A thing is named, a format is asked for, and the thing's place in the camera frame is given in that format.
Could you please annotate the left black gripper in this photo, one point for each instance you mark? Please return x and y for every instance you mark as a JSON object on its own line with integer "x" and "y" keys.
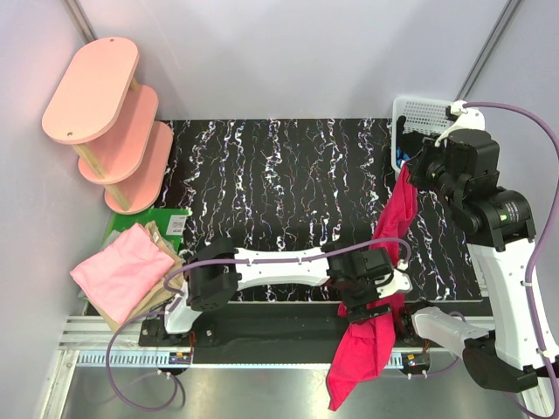
{"x": 357, "y": 309}

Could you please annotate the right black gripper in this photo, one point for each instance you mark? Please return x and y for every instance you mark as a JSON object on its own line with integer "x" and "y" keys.
{"x": 416, "y": 164}

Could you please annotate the red t shirt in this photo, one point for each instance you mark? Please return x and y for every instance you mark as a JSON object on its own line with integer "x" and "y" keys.
{"x": 365, "y": 349}

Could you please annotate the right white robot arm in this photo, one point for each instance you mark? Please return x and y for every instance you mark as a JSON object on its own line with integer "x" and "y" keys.
{"x": 500, "y": 235}

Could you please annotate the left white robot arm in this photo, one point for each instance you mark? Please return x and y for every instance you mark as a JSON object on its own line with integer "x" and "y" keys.
{"x": 212, "y": 276}

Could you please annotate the blue white garment in basket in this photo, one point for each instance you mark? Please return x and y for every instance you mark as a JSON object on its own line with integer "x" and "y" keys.
{"x": 401, "y": 157}

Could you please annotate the black clothes in basket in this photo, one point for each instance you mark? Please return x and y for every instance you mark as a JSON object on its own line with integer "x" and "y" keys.
{"x": 410, "y": 142}

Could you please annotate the white plastic basket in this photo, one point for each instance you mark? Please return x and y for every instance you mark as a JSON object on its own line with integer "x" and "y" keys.
{"x": 427, "y": 116}

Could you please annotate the black marble pattern mat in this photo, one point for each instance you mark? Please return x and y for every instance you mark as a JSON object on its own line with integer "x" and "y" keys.
{"x": 294, "y": 184}

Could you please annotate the green folder with label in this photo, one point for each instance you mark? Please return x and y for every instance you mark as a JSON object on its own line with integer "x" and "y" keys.
{"x": 170, "y": 222}

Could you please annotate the folded pink t shirt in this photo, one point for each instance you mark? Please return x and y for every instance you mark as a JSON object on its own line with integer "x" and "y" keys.
{"x": 126, "y": 277}

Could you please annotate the pink three-tier shelf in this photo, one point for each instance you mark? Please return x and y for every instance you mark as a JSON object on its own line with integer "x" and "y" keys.
{"x": 109, "y": 120}

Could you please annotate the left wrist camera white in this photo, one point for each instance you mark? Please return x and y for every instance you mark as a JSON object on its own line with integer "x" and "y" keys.
{"x": 398, "y": 282}

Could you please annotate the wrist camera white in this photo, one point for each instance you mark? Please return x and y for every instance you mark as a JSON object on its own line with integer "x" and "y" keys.
{"x": 398, "y": 282}
{"x": 466, "y": 118}

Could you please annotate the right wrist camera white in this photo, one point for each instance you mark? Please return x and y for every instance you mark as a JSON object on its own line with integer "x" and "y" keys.
{"x": 466, "y": 118}

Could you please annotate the aluminium rail frame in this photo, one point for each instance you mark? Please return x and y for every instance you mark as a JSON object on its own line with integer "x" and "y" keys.
{"x": 88, "y": 342}

